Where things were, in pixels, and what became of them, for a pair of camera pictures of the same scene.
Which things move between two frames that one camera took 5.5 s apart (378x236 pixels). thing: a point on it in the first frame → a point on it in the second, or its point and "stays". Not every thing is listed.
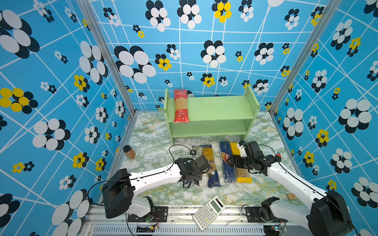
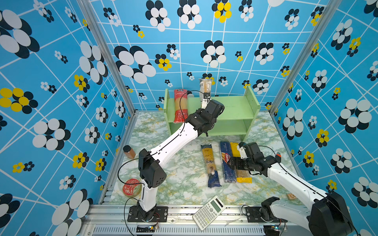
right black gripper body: x=242 y=162 stays
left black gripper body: x=198 y=176 → x=197 y=112
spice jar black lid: x=126 y=148 stays
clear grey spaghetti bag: x=199 y=153 → x=205 y=85
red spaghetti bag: x=181 y=110 stays
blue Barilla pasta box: x=228 y=171 stays
